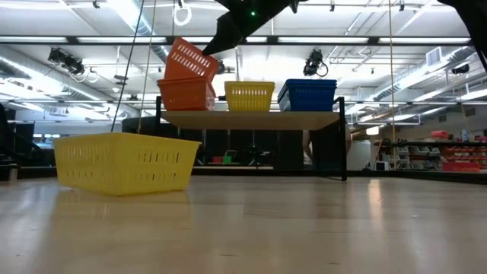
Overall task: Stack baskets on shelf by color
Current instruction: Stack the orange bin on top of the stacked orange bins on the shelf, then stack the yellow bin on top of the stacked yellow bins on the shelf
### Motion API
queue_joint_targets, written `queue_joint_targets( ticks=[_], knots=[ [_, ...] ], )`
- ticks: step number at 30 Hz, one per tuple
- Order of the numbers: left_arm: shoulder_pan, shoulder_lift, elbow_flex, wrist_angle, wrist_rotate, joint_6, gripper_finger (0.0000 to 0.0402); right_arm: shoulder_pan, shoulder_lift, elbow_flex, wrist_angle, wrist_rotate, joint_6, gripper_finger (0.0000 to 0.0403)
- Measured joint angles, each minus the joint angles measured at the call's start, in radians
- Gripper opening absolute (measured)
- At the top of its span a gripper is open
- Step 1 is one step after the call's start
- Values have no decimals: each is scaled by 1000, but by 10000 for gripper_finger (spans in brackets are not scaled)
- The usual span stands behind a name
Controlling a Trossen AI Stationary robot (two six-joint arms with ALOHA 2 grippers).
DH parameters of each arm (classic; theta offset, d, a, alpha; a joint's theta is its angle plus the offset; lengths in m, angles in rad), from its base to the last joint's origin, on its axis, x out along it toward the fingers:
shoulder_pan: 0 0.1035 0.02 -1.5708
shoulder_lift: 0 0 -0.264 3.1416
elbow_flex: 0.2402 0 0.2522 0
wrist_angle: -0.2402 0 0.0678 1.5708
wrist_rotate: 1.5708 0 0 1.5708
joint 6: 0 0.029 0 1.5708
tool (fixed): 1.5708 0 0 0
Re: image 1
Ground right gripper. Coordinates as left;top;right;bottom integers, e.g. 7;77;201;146
202;0;305;56

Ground orange plastic basket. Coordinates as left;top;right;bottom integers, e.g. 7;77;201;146
157;77;216;85
163;37;221;83
157;81;217;112

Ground yellow plastic basket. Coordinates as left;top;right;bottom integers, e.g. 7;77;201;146
224;80;275;88
224;84;275;112
53;132;202;197

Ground blue plastic basket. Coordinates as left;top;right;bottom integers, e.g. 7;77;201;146
283;78;339;84
276;84;338;112
282;81;339;88

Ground wooden shelf with black legs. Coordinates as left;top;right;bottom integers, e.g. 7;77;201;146
154;95;348;182

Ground long linear ceiling light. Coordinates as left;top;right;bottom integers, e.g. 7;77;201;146
0;34;487;47

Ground black room divider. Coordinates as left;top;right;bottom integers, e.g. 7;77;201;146
121;116;305;168

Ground person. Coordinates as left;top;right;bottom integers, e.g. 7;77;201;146
302;128;353;167

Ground black ceiling spotlights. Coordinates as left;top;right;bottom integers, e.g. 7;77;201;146
47;47;87;76

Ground white air vent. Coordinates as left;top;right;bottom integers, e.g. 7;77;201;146
425;46;443;68

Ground rack with red bins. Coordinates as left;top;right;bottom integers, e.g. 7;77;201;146
380;129;487;173

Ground white cable ring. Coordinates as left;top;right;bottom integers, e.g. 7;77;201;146
173;2;193;27

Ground tan hanging rope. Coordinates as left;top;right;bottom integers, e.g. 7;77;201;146
136;0;157;134
387;0;396;170

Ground black hanging camera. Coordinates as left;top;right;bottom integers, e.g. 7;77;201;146
303;48;329;78

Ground black hanging cable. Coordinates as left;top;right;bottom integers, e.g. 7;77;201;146
110;0;148;133

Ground black aluminium table frame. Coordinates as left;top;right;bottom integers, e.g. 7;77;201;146
0;164;487;185

